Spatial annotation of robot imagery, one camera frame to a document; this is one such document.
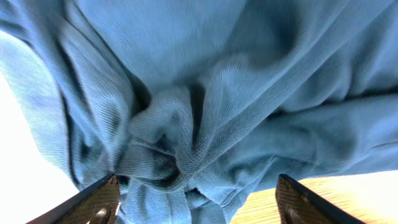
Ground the blue polo shirt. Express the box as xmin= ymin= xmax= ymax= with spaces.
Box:
xmin=1 ymin=0 xmax=397 ymax=223

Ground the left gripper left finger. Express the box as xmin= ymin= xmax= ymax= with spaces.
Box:
xmin=28 ymin=174 xmax=120 ymax=224

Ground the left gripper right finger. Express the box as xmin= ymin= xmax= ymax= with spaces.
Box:
xmin=275 ymin=174 xmax=364 ymax=224

